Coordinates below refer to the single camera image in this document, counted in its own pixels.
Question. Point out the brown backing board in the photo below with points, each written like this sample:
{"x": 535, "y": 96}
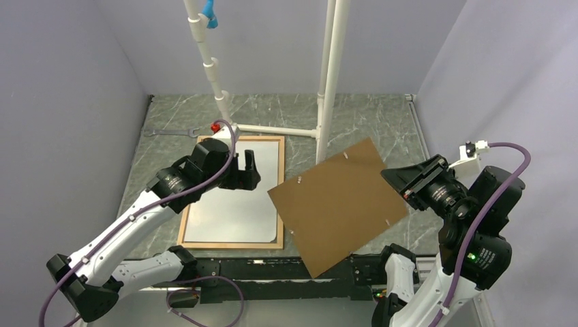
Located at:
{"x": 338, "y": 206}

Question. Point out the blue nozzle on pipe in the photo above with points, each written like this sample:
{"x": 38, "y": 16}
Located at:
{"x": 208, "y": 11}

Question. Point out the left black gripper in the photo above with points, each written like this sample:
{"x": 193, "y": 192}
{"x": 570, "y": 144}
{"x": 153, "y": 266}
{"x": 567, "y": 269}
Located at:
{"x": 244, "y": 179}

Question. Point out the wooden picture frame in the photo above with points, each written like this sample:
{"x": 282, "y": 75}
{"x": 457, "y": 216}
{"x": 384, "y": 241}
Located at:
{"x": 278, "y": 244}

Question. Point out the glossy photo board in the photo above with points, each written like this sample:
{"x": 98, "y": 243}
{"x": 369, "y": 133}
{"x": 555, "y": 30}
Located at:
{"x": 239, "y": 216}

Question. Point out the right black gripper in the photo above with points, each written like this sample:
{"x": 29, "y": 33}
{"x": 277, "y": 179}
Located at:
{"x": 407, "y": 178}

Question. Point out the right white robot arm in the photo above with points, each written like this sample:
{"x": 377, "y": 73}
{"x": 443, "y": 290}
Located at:
{"x": 472, "y": 252}

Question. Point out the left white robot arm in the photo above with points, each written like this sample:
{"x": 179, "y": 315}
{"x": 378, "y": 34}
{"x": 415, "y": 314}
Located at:
{"x": 95, "y": 278}

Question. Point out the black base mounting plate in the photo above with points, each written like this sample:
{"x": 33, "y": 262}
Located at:
{"x": 358, "y": 277}

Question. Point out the grey metal wrench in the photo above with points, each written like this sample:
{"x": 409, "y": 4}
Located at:
{"x": 190, "y": 133}

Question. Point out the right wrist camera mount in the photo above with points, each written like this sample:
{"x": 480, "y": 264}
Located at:
{"x": 469, "y": 162}

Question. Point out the white PVC pipe stand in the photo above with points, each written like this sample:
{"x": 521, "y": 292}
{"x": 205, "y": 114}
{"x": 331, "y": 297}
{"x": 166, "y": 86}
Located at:
{"x": 337, "y": 14}

